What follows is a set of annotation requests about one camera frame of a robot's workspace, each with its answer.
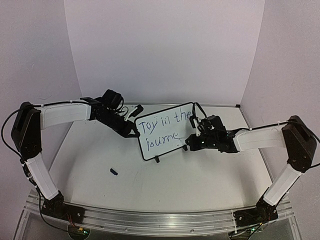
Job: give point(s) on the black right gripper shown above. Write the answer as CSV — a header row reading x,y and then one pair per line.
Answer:
x,y
191,143

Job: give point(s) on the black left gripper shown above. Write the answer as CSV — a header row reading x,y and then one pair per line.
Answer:
x,y
126,130

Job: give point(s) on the white whiteboard with black frame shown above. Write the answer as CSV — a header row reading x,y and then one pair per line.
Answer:
x,y
160,131

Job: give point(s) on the blue marker cap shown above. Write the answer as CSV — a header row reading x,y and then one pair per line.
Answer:
x,y
113,172

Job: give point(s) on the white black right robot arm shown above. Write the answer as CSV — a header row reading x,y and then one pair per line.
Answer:
x,y
293,137

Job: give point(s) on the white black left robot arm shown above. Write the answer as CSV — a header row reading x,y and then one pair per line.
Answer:
x,y
26,134

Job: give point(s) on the black whiteboard stand foot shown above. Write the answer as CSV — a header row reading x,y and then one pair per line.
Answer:
x,y
184,147
157,159

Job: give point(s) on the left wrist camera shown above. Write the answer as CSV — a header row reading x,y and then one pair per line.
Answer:
x,y
135,111

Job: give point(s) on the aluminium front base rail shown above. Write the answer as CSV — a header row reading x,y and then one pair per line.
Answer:
x,y
89,223

